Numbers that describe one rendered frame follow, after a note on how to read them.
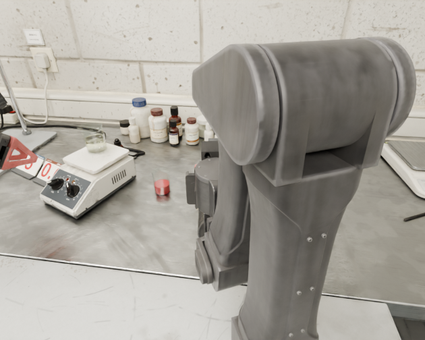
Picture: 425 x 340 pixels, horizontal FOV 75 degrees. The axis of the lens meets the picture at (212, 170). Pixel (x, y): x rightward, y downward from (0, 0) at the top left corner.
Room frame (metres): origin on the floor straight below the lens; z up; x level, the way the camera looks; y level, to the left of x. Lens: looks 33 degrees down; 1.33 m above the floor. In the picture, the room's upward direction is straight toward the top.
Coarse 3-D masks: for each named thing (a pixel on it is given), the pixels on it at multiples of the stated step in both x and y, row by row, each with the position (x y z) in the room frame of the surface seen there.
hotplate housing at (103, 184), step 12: (60, 168) 0.58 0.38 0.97; (72, 168) 0.57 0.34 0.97; (108, 168) 0.57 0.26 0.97; (120, 168) 0.59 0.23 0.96; (132, 168) 0.62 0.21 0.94; (96, 180) 0.53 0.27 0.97; (108, 180) 0.55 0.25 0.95; (120, 180) 0.58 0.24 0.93; (84, 192) 0.50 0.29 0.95; (96, 192) 0.52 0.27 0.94; (108, 192) 0.54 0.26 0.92; (60, 204) 0.49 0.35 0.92; (84, 204) 0.48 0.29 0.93; (96, 204) 0.51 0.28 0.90; (72, 216) 0.47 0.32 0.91
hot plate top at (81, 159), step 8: (112, 144) 0.66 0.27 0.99; (80, 152) 0.62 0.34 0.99; (104, 152) 0.62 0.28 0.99; (112, 152) 0.62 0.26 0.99; (120, 152) 0.62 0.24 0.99; (128, 152) 0.62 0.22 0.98; (64, 160) 0.58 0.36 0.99; (72, 160) 0.58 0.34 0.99; (80, 160) 0.58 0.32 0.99; (88, 160) 0.58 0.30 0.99; (96, 160) 0.58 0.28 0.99; (104, 160) 0.58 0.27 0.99; (112, 160) 0.58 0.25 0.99; (80, 168) 0.55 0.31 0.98; (88, 168) 0.54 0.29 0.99; (96, 168) 0.54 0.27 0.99; (104, 168) 0.55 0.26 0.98
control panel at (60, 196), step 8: (56, 176) 0.56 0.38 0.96; (64, 176) 0.55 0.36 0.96; (72, 176) 0.54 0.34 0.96; (64, 184) 0.53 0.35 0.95; (72, 184) 0.52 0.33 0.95; (80, 184) 0.52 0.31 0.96; (88, 184) 0.51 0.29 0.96; (48, 192) 0.52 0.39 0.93; (56, 192) 0.51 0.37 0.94; (64, 192) 0.51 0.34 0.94; (80, 192) 0.50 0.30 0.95; (56, 200) 0.49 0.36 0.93; (64, 200) 0.49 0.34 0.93; (72, 200) 0.48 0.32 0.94; (72, 208) 0.46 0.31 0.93
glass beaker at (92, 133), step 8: (80, 128) 0.62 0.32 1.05; (88, 128) 0.61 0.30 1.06; (96, 128) 0.61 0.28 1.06; (88, 136) 0.61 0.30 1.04; (96, 136) 0.61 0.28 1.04; (104, 136) 0.63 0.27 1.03; (88, 144) 0.61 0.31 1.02; (96, 144) 0.61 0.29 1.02; (104, 144) 0.62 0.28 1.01; (88, 152) 0.61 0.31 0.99; (96, 152) 0.61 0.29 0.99
